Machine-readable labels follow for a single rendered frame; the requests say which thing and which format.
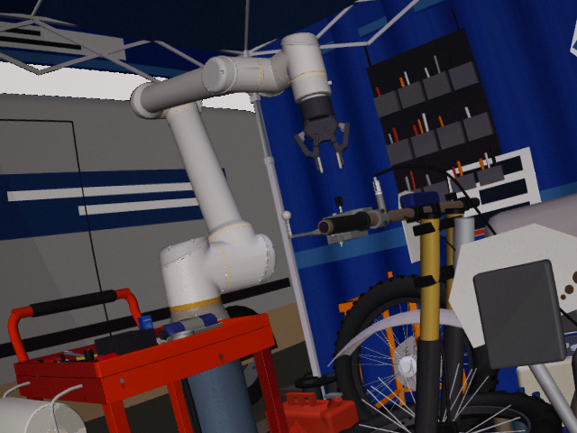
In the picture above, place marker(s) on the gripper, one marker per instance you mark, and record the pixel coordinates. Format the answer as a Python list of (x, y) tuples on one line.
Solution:
[(317, 117)]

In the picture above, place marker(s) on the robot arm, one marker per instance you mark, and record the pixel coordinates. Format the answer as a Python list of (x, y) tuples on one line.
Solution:
[(198, 158)]

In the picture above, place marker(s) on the black reach knob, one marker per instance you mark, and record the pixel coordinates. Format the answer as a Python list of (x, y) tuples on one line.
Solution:
[(338, 201)]

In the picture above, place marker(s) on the grey barrel adjuster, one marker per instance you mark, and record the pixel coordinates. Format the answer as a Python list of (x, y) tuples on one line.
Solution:
[(378, 194)]

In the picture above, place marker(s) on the grey clutch lever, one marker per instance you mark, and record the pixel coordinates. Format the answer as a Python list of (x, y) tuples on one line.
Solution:
[(306, 234)]

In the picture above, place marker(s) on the black hanging tool organizer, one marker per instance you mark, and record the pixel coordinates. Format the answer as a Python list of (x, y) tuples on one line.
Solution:
[(433, 108)]

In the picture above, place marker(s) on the white dirt motorcycle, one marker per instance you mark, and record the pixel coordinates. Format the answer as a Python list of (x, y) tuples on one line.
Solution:
[(429, 293)]

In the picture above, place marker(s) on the white rack with dark panels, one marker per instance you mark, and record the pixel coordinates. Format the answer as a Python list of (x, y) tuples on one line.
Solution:
[(532, 176)]

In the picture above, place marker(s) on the grey blue-banded can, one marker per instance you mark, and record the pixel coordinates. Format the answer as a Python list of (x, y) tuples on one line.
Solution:
[(191, 325)]

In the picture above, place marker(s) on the blue canopy tent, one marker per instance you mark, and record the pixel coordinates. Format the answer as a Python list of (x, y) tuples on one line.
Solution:
[(135, 13)]

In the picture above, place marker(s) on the black rounded object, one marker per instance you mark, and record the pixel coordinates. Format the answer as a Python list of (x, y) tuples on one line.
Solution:
[(311, 383)]

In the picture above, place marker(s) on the grey van with blue stripes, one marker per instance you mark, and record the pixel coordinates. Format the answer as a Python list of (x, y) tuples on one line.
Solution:
[(45, 149)]

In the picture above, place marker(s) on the black box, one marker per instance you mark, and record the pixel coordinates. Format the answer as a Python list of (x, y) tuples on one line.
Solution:
[(121, 345)]

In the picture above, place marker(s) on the red tool cart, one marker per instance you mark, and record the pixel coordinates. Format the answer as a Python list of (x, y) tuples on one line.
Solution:
[(135, 366)]

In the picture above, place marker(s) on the white cylinder drum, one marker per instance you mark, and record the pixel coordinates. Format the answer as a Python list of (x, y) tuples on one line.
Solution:
[(27, 415)]

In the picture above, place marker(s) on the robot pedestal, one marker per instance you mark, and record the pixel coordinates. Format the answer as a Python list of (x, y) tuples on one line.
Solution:
[(216, 392)]

